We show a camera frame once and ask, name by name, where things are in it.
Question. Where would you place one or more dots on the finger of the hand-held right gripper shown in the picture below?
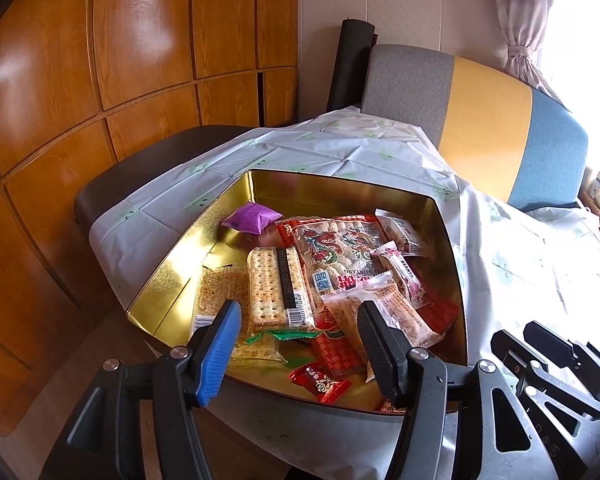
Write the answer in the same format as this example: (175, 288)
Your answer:
(530, 370)
(560, 345)

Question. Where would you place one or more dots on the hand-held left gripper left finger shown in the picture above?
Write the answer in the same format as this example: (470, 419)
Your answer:
(220, 350)

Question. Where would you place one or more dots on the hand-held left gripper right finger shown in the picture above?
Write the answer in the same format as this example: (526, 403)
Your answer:
(380, 355)

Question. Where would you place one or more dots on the brown cake packet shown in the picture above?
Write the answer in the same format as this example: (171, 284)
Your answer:
(422, 325)

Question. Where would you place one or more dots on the clear puffed rice packet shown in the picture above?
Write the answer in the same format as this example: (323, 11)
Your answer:
(220, 287)

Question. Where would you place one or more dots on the large red candy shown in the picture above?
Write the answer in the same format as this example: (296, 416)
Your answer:
(320, 380)

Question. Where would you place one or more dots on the white pink nougat bar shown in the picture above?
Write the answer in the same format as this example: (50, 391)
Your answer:
(405, 275)

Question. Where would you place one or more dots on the long cracker packet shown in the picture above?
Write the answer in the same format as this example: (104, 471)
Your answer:
(275, 285)

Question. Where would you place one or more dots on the large red snack bag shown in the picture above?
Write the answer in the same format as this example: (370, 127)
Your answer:
(340, 250)

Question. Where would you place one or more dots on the white wrapper snack packet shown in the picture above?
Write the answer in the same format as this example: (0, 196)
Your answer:
(400, 230)

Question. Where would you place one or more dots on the purple snack packet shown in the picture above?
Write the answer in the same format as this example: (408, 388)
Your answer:
(250, 217)

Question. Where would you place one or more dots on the gold tin box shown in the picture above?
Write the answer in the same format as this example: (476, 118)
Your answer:
(330, 185)

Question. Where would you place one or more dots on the white green printed tablecloth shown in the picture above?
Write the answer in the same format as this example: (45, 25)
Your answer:
(520, 260)

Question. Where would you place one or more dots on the dark brown stool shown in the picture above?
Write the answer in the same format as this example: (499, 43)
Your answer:
(130, 180)

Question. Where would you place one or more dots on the window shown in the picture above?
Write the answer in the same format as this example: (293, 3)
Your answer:
(595, 60)

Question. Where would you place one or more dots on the wooden wardrobe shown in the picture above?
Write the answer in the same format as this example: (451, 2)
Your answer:
(105, 85)

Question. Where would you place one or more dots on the black rolled mat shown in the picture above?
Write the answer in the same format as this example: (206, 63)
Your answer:
(350, 60)

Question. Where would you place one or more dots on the tied beige curtain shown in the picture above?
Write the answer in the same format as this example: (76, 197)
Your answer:
(525, 20)

